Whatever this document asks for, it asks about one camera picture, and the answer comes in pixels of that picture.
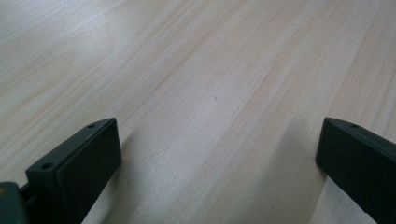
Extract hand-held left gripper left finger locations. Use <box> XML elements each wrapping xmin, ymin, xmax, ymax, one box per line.
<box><xmin>25</xmin><ymin>117</ymin><xmax>123</xmax><ymax>224</ymax></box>

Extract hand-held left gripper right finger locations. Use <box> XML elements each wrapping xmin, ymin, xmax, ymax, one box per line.
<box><xmin>315</xmin><ymin>117</ymin><xmax>396</xmax><ymax>224</ymax></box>

